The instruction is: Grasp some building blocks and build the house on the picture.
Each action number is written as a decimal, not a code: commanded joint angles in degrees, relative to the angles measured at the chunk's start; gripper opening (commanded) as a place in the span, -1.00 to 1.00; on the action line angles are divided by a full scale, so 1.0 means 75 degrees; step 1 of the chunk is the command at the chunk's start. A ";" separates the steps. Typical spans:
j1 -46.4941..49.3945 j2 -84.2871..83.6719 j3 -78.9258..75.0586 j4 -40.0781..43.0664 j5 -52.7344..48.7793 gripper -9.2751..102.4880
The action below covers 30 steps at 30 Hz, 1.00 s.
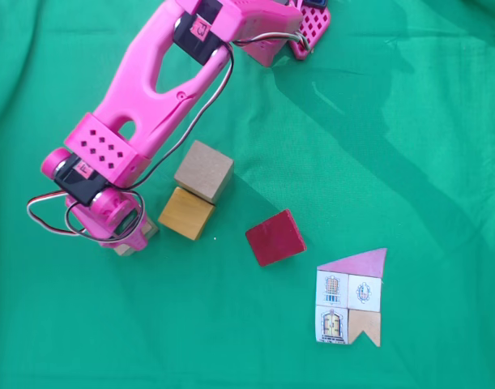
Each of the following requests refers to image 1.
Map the yellow notched wooden block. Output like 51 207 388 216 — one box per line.
157 186 217 242

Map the paper house picture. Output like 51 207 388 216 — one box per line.
314 247 389 348

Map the wooden cube balcony window print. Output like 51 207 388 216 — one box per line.
173 139 235 205

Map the wooden cube round window print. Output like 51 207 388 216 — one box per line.
112 216 160 258

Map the red triangular roof block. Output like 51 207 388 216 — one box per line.
245 208 308 267

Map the green cloth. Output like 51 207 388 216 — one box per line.
0 0 495 389

